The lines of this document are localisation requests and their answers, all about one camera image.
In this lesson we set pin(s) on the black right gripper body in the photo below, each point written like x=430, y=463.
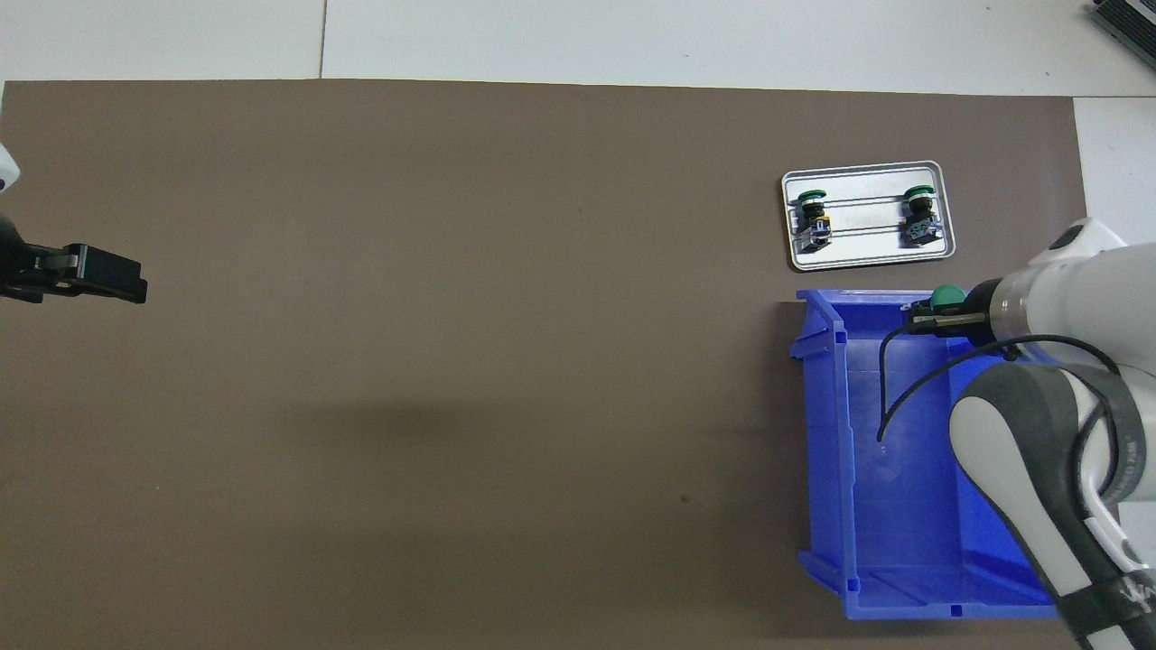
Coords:
x=983, y=311

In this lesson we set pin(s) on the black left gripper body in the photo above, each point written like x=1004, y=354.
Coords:
x=32, y=271

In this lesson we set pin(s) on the green push button switch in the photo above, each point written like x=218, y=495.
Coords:
x=919, y=230
x=815, y=226
x=948, y=296

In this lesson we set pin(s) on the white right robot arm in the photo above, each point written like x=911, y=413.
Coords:
x=1084, y=289

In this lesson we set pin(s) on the grey metal tray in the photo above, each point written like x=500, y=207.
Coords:
x=867, y=253

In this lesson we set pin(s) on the blue plastic storage bin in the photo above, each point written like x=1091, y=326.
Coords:
x=903, y=487

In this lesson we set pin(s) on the brown table mat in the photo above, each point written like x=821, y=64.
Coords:
x=361, y=162

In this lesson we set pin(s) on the grey ribbed device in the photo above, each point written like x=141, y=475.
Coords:
x=1129, y=20

